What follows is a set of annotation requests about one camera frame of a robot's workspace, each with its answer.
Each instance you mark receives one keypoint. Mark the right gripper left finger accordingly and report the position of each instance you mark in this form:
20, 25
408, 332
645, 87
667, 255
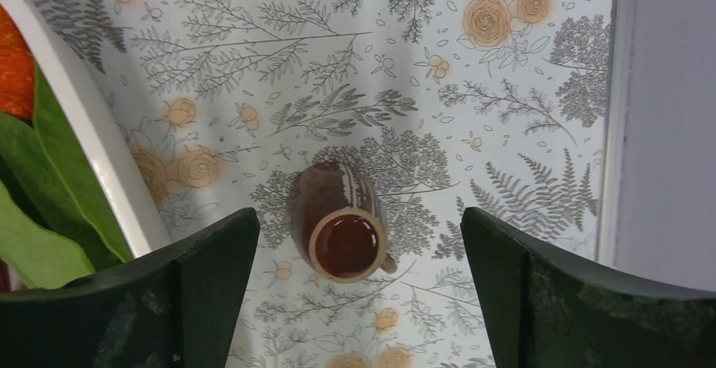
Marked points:
174, 307

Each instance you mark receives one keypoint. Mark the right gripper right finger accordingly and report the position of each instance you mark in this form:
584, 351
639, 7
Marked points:
546, 307

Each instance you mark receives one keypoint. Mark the green cucumber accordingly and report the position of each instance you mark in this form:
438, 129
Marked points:
54, 217

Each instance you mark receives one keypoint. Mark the small brown cup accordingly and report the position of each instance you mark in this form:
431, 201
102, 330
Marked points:
337, 223

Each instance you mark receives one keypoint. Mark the floral tablecloth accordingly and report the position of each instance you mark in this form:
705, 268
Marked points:
442, 104

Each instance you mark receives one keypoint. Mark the white vegetable basin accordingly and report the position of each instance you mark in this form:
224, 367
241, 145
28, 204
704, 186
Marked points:
99, 136

